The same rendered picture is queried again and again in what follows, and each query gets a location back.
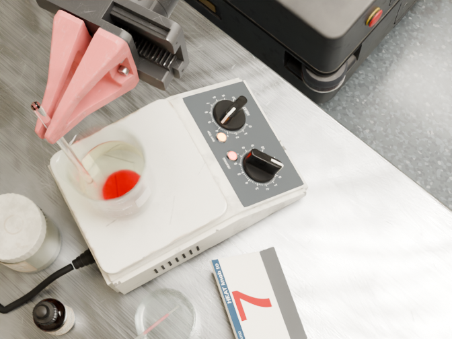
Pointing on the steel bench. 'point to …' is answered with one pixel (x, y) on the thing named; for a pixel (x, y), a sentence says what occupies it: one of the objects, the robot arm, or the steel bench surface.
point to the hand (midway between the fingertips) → (50, 127)
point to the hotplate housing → (143, 271)
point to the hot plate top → (220, 204)
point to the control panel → (242, 144)
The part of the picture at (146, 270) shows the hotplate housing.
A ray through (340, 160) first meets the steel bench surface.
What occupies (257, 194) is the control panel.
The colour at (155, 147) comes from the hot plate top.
